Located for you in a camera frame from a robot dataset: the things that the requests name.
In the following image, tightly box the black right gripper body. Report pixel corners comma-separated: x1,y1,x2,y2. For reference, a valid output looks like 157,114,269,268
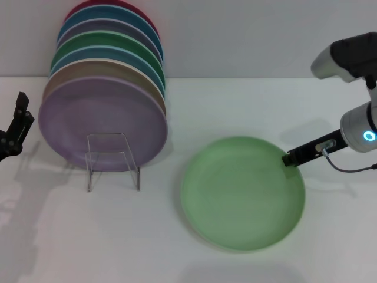
287,129,349,167

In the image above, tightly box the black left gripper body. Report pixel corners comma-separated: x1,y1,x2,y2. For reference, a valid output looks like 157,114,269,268
0,129,23,162

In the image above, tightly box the light green plate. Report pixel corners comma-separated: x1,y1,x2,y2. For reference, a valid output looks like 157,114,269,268
180,135,307,254

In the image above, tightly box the beige plate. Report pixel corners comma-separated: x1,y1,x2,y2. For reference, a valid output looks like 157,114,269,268
42,58,168,119

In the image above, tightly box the lilac plate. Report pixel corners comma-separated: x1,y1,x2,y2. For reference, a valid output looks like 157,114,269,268
37,77,169,173

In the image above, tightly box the light blue plate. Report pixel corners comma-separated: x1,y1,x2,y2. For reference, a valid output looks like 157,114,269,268
48,45,166,96

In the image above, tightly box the dark green plate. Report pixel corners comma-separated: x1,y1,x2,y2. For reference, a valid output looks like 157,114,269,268
50,30,164,81

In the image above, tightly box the maroon plate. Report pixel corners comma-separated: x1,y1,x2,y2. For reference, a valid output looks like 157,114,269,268
63,0,160,40

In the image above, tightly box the grey purple plate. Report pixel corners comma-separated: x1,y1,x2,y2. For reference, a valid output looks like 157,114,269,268
55,18,163,64

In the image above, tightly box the teal blue plate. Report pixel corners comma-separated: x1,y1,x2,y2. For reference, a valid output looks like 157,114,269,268
57,5,163,57

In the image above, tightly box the clear acrylic plate rack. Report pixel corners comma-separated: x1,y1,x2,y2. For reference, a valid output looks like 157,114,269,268
84,133,141,193

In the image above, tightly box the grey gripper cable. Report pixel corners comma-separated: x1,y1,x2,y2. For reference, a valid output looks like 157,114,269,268
316,140,377,173

